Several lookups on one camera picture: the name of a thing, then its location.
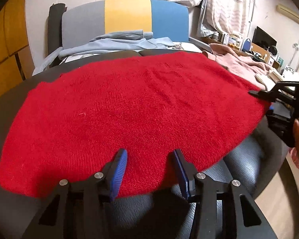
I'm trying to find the wooden wardrobe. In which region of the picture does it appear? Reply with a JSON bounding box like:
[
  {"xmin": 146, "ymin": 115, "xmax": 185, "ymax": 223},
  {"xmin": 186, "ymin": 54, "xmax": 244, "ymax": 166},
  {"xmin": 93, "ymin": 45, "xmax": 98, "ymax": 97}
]
[{"xmin": 0, "ymin": 0, "xmax": 34, "ymax": 96}]

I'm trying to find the black rolled mat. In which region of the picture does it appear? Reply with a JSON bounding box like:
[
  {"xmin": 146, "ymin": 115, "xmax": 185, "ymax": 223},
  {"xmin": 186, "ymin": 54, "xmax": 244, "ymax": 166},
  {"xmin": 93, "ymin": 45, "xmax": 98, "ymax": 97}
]
[{"xmin": 47, "ymin": 3, "xmax": 67, "ymax": 55}]

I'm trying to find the pink garment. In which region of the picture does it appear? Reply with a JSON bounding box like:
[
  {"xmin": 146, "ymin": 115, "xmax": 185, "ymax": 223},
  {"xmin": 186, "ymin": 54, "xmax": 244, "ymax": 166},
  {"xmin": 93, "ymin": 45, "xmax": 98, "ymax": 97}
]
[{"xmin": 203, "ymin": 43, "xmax": 275, "ymax": 91}]

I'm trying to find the grey yellow blue chair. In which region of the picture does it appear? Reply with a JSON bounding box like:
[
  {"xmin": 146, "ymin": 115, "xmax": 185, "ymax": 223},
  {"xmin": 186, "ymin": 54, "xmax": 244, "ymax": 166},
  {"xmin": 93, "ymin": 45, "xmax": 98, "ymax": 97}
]
[{"xmin": 61, "ymin": 0, "xmax": 189, "ymax": 49}]

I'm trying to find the light blue grey garment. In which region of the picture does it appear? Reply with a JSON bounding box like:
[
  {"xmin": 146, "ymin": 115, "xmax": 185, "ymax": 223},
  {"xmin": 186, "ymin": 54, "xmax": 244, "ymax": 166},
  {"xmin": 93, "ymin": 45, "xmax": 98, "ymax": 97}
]
[{"xmin": 32, "ymin": 30, "xmax": 175, "ymax": 75}]

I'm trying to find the cluttered desk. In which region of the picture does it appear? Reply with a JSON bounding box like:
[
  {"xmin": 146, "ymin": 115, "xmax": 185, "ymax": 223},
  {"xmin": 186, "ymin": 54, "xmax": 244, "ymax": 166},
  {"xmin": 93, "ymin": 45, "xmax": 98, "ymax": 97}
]
[{"xmin": 201, "ymin": 29, "xmax": 299, "ymax": 83}]

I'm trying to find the red knit sweater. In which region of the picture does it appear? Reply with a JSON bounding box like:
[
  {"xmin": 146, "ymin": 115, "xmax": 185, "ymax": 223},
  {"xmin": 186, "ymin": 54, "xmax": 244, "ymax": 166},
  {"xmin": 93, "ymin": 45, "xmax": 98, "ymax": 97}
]
[{"xmin": 0, "ymin": 52, "xmax": 269, "ymax": 197}]

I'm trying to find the black monitor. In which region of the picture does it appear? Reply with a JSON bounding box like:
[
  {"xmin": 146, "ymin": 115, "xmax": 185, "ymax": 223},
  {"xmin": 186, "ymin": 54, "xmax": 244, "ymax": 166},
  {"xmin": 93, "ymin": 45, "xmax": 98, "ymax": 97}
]
[{"xmin": 252, "ymin": 26, "xmax": 277, "ymax": 49}]

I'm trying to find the black leather bench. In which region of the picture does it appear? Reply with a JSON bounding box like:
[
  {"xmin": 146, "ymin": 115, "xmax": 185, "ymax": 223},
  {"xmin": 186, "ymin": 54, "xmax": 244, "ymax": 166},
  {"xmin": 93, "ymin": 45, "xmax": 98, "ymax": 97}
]
[{"xmin": 0, "ymin": 52, "xmax": 286, "ymax": 238}]

